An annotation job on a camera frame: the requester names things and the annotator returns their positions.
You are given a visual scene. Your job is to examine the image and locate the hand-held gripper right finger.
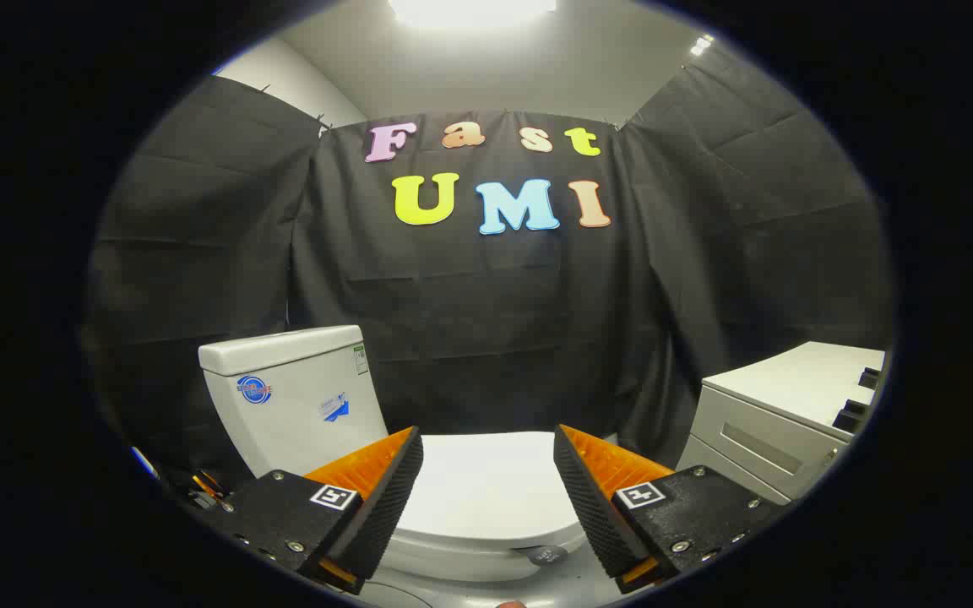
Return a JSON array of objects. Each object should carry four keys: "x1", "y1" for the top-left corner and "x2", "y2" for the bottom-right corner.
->
[{"x1": 552, "y1": 424, "x2": 779, "y2": 594}]

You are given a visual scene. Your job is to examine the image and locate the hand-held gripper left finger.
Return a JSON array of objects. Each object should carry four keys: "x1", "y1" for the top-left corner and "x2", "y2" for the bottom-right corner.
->
[{"x1": 199, "y1": 426, "x2": 425, "y2": 596}]

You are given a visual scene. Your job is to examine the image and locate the white toilet lid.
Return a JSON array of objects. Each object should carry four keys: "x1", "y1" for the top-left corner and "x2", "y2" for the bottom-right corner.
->
[{"x1": 391, "y1": 431, "x2": 586, "y2": 550}]

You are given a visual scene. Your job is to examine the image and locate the white ceramic toilet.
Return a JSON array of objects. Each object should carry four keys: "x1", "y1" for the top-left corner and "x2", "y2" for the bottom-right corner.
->
[{"x1": 198, "y1": 325, "x2": 593, "y2": 585}]

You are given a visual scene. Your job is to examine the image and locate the grey cabinet with white top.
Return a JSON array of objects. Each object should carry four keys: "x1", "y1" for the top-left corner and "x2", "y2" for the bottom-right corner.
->
[{"x1": 677, "y1": 340, "x2": 886, "y2": 506}]

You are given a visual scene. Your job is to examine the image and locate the orange and black tool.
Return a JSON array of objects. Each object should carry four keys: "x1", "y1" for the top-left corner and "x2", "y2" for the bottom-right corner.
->
[{"x1": 191, "y1": 471, "x2": 230, "y2": 503}]

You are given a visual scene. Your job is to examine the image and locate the black backdrop cloth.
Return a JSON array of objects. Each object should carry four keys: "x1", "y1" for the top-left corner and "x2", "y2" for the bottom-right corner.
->
[{"x1": 85, "y1": 42, "x2": 897, "y2": 491}]

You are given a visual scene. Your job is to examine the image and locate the bright ceiling light panel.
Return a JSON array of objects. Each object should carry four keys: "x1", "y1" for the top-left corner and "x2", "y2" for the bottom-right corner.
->
[{"x1": 387, "y1": 0, "x2": 557, "y2": 26}]

